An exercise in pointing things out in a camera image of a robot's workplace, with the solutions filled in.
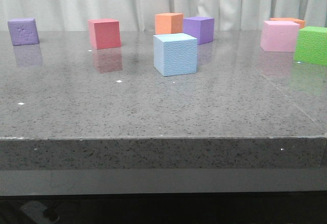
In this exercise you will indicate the light blue foam cube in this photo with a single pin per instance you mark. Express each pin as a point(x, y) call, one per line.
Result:
point(175, 54)

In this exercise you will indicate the orange foam cube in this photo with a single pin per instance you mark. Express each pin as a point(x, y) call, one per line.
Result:
point(302, 23)
point(169, 23)

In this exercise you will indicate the dark purple foam cube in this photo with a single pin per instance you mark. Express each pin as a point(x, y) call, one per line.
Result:
point(199, 27)

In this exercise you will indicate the red foam cube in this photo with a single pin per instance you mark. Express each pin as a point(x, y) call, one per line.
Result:
point(104, 33)

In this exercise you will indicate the pink foam cube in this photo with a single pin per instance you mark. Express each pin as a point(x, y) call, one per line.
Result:
point(279, 36)

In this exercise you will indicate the white curtain backdrop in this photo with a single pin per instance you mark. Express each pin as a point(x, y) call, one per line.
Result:
point(138, 15)

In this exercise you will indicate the light purple dented foam cube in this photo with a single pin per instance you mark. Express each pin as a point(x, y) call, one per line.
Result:
point(23, 31)

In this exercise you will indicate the green foam cube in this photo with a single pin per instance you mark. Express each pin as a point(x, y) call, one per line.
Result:
point(311, 45)

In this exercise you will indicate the far orange foam cube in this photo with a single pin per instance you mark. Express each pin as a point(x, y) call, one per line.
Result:
point(302, 23)

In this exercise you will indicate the white power strip under table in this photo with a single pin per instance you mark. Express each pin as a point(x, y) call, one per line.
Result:
point(39, 213)

